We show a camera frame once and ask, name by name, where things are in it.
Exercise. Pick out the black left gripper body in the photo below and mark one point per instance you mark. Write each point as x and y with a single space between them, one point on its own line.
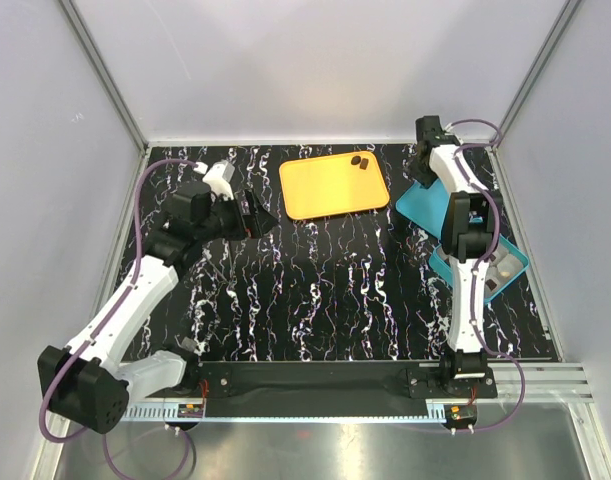
226 219

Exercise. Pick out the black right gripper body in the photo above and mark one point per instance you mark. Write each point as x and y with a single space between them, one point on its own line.
424 176

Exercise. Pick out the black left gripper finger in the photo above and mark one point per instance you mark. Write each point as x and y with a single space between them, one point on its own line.
252 204
260 224

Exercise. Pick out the teal tin lid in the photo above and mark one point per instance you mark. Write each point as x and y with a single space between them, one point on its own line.
425 207

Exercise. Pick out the teal tin box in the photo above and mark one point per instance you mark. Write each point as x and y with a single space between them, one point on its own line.
440 265

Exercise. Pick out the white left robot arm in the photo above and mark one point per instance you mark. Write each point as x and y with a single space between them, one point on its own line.
85 381

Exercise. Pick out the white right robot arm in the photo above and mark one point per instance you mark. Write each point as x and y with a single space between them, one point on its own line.
469 235

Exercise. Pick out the orange plastic tray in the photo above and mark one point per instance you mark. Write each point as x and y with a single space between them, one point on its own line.
330 185

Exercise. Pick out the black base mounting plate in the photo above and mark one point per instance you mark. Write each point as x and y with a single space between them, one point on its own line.
334 389

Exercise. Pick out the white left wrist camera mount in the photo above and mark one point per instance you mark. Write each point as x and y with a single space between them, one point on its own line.
218 178

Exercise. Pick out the aluminium cable duct rail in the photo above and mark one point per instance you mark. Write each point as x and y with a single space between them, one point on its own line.
165 412

